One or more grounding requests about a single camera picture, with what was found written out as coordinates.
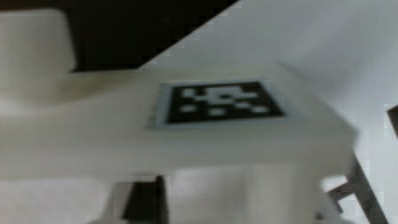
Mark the white fiducial marker sheet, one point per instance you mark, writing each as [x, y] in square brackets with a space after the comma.
[331, 39]

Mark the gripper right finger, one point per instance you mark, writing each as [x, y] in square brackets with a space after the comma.
[356, 188]

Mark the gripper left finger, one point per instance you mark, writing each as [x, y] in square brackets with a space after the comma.
[137, 203]

